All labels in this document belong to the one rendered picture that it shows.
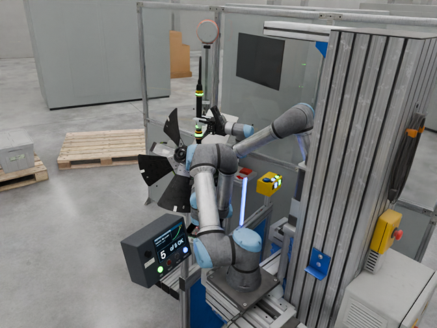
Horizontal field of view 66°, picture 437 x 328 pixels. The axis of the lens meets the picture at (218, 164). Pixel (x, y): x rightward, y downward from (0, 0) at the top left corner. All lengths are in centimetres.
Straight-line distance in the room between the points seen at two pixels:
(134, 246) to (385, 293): 90
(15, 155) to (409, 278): 414
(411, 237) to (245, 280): 140
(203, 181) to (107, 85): 620
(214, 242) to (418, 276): 75
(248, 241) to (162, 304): 157
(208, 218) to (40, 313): 187
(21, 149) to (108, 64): 338
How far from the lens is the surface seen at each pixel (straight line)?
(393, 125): 104
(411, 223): 248
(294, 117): 160
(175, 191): 208
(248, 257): 134
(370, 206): 115
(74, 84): 733
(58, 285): 311
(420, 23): 217
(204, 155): 144
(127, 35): 744
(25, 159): 464
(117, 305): 283
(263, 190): 215
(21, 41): 1383
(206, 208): 136
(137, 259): 136
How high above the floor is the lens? 209
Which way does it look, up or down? 26 degrees down
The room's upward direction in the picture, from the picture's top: 3 degrees clockwise
